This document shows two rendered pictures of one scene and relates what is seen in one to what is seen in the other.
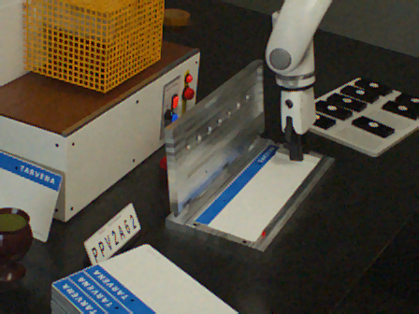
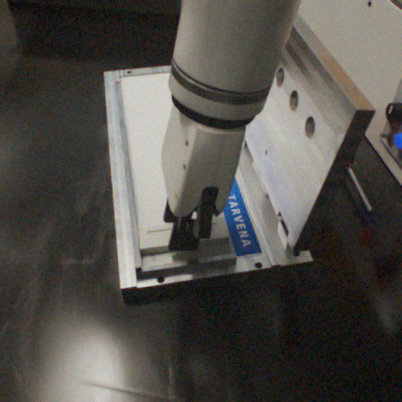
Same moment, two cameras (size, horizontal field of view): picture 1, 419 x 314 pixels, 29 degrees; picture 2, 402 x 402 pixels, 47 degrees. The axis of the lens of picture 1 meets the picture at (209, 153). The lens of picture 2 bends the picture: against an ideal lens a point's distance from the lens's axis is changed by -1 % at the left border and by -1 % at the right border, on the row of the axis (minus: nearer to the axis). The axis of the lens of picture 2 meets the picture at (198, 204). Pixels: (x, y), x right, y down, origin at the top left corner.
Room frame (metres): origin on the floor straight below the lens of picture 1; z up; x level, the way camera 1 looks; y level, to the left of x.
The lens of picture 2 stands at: (1.92, -0.37, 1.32)
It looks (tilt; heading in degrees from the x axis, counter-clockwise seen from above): 45 degrees down; 147
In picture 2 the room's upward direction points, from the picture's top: straight up
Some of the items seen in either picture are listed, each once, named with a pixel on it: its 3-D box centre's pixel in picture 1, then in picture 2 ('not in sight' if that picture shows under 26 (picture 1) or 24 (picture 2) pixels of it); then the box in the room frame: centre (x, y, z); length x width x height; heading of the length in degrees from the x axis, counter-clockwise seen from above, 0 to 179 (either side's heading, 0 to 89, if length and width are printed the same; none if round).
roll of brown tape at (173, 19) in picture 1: (174, 17); not in sight; (2.56, 0.16, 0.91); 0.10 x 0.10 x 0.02
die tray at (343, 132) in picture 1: (366, 113); not in sight; (1.97, -0.40, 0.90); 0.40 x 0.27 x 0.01; 144
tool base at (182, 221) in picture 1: (257, 187); (186, 147); (1.49, -0.11, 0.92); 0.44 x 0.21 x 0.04; 157
